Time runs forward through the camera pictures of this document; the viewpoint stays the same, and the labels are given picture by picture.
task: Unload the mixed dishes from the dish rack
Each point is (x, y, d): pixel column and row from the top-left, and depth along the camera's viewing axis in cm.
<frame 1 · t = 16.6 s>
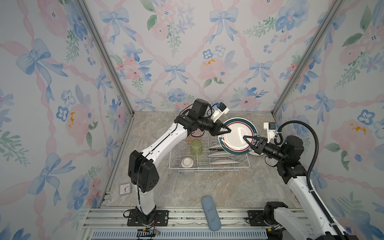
left hand: (229, 128, 71), fingers closed
right hand: (244, 137, 70), fingers closed
white plate red green rim: (233, 142, 73), point 27 cm above the table
small white square clock: (124, 191, 82), point 3 cm above the table

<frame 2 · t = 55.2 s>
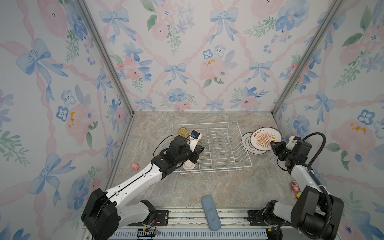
left hand: (203, 146, 76), fingers closed
right hand: (271, 141, 86), fingers closed
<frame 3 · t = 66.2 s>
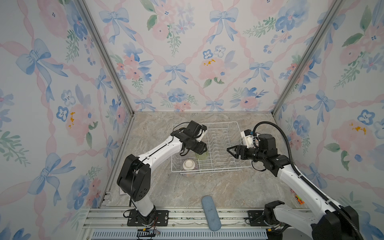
left hand: (201, 145, 85), fingers open
right hand: (231, 148, 79), fingers open
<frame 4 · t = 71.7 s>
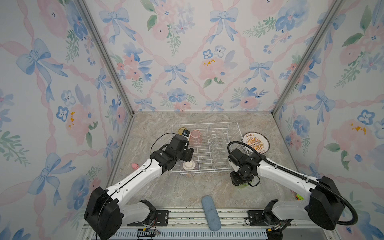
left hand: (187, 146, 81), fingers open
right hand: (235, 180, 81), fingers open
white plate in rack: (257, 140, 102), point 3 cm above the table
